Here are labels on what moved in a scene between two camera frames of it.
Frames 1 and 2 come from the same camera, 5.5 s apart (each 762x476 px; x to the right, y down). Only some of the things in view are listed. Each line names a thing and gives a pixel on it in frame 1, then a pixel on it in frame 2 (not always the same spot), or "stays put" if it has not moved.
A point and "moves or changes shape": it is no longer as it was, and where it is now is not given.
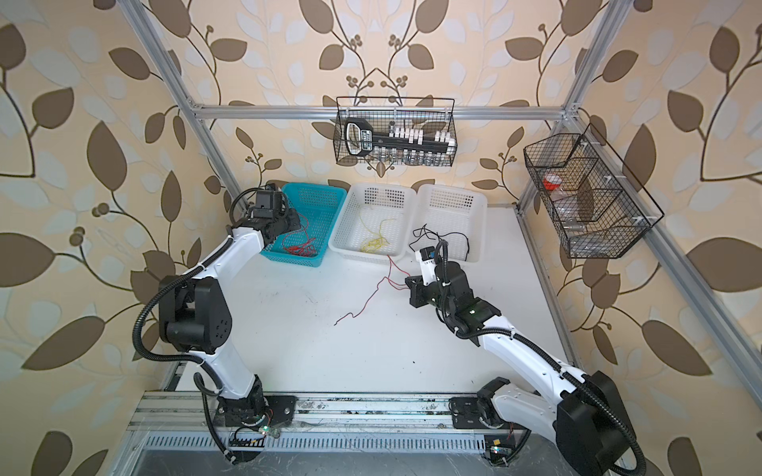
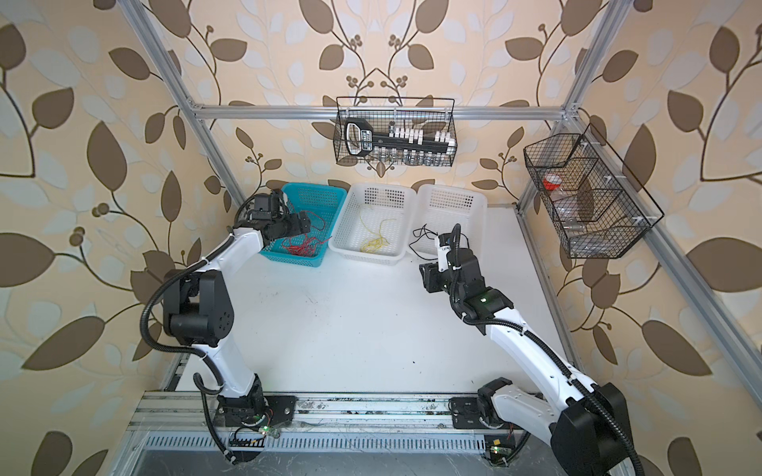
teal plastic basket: x=318 y=207 stays put
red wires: x=305 y=245 moves or changes shape
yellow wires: x=374 y=244 stays put
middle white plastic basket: x=375 y=223 stays put
